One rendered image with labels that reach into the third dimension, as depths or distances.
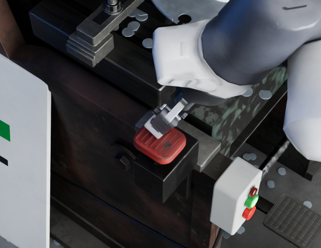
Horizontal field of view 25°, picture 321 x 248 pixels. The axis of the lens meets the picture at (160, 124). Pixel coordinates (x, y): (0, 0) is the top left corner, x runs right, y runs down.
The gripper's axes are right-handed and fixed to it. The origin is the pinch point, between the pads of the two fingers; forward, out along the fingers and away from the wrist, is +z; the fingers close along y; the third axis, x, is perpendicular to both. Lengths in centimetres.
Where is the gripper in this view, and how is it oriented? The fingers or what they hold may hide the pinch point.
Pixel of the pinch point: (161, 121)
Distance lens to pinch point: 103.1
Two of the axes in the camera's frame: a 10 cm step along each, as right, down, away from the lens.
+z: -3.3, 3.2, 8.9
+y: 6.0, -6.5, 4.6
